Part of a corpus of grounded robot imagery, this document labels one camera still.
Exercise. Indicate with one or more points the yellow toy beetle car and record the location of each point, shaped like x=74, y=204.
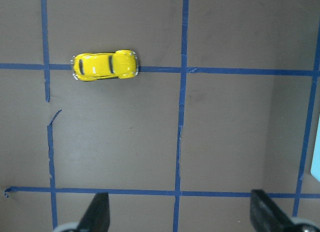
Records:
x=121, y=64

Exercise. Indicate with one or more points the turquoise plastic bin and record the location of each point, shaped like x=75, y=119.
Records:
x=315, y=164

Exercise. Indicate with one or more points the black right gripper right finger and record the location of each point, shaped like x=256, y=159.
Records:
x=266, y=216

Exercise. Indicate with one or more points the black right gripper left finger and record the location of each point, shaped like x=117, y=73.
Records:
x=97, y=215

